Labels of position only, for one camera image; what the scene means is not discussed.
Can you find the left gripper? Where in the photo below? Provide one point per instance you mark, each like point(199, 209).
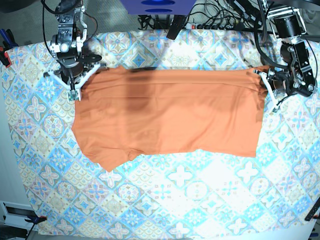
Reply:
point(274, 80)

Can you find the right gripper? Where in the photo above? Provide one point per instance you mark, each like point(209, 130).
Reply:
point(75, 69)

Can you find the orange T-shirt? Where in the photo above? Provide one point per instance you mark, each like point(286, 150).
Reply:
point(125, 113)

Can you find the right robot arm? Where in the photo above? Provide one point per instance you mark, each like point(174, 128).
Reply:
point(67, 47)

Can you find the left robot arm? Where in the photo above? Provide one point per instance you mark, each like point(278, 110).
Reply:
point(296, 76)

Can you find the blue clamp upper left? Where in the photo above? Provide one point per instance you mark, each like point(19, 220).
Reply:
point(8, 43)

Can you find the blue clamp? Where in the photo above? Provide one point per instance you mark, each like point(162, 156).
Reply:
point(8, 43)
point(34, 220)

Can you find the patterned blue tablecloth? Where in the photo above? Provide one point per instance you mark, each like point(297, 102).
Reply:
point(195, 195)

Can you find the blue clamp lower left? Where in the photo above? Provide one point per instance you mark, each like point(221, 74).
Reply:
point(34, 220)

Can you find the power strip with red switch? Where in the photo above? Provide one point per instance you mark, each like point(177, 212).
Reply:
point(208, 26)

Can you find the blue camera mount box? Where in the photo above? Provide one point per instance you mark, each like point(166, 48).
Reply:
point(158, 7)

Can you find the white floor rail box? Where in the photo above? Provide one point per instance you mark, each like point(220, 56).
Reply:
point(14, 214)

